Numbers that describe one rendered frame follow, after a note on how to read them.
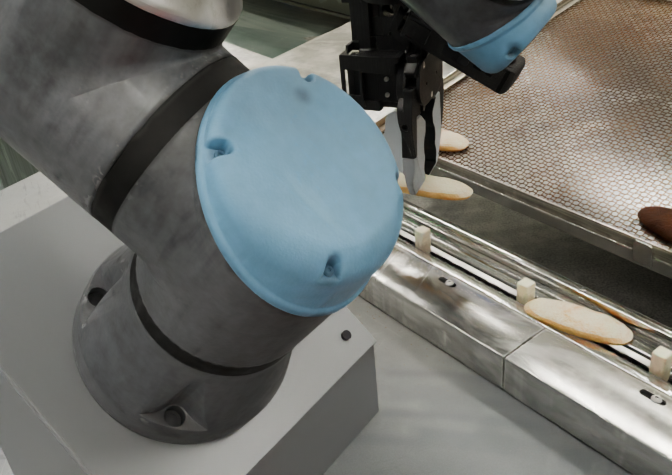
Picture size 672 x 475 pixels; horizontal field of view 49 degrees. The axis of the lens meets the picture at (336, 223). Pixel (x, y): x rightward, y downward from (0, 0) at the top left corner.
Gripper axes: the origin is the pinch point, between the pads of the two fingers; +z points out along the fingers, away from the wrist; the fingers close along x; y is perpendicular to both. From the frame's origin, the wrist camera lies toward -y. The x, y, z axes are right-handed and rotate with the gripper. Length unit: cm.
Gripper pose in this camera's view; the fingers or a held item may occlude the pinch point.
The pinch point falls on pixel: (426, 174)
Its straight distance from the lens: 78.4
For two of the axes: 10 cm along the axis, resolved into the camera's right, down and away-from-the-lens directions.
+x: -4.1, 5.1, -7.6
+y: -9.1, -1.4, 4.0
